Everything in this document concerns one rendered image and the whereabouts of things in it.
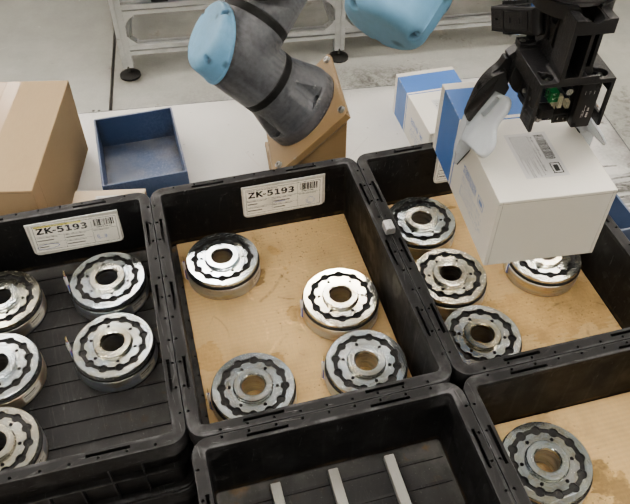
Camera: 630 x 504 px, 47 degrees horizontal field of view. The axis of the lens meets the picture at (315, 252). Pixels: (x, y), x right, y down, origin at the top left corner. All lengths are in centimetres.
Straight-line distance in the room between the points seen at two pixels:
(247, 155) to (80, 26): 204
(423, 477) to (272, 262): 38
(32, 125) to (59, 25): 211
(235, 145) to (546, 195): 86
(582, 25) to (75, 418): 71
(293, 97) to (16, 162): 46
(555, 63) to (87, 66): 258
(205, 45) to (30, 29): 229
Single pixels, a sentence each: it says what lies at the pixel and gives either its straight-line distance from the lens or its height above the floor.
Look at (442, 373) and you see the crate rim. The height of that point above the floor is 93.
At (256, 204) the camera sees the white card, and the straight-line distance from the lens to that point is 107.
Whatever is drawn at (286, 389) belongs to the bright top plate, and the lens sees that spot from 89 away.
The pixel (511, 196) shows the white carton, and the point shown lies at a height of 114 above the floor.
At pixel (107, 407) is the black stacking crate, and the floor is 83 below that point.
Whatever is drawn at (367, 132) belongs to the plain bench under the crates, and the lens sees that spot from 150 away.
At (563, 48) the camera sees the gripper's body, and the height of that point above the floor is 128.
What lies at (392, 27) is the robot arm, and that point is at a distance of 60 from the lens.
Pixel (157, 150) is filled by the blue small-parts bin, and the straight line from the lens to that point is 148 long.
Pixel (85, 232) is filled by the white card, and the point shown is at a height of 89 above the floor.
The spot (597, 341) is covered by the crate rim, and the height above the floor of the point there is 93.
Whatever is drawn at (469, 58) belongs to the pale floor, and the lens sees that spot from 310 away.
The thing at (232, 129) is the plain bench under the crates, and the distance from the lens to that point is 151.
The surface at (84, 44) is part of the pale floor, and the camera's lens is 327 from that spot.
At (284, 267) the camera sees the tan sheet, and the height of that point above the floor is 83.
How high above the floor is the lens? 161
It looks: 47 degrees down
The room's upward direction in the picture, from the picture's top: straight up
